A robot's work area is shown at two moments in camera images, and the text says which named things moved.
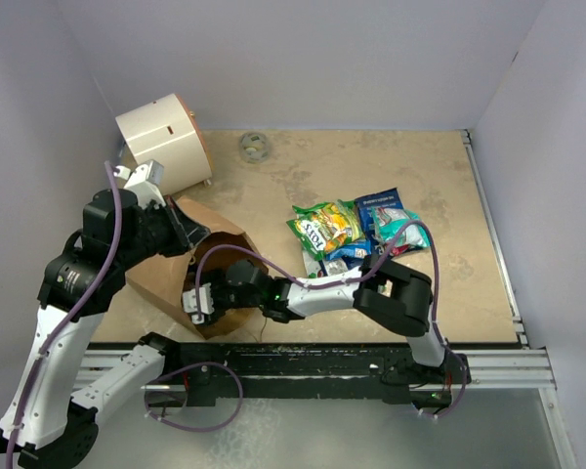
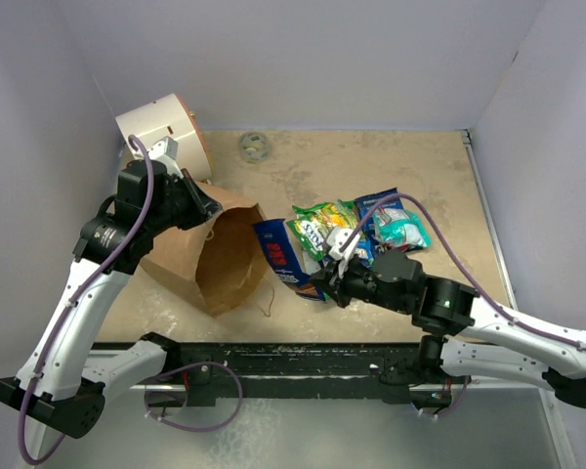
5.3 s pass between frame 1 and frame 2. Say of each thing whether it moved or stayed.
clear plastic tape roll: stayed
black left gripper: moved
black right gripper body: moved
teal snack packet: stayed
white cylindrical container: stayed
